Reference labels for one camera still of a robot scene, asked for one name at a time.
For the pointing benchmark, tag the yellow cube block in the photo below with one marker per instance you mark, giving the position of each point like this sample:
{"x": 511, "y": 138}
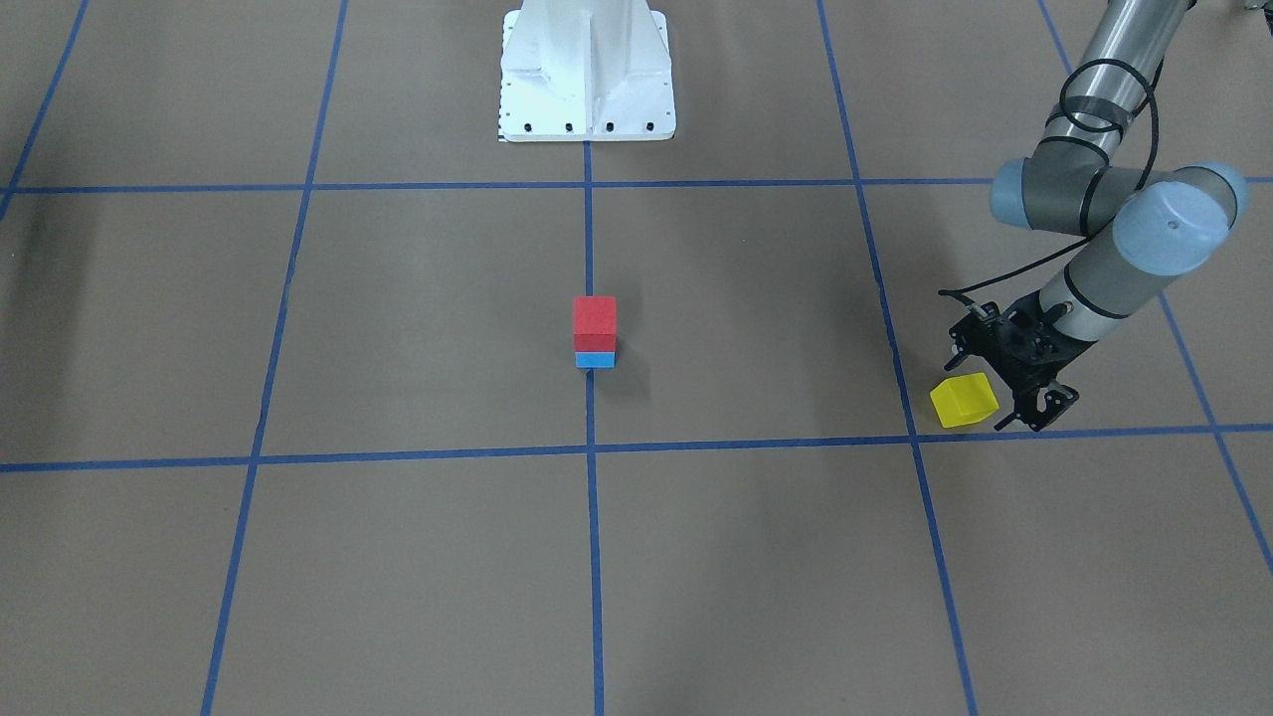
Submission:
{"x": 964, "y": 400}

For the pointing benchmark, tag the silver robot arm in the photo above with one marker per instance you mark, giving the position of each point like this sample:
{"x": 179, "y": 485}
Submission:
{"x": 1136, "y": 230}

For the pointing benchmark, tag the white camera mast pedestal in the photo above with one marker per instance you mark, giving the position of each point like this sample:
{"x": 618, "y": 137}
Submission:
{"x": 585, "y": 71}

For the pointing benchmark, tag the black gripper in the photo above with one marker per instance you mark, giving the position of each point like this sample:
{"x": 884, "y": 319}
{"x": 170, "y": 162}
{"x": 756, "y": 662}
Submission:
{"x": 1040, "y": 355}

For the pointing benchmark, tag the blue cube block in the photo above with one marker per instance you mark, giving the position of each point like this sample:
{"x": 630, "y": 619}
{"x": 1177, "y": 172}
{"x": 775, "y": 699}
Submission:
{"x": 596, "y": 360}

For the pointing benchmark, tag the red cube block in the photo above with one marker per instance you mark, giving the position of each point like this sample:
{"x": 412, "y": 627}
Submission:
{"x": 595, "y": 324}

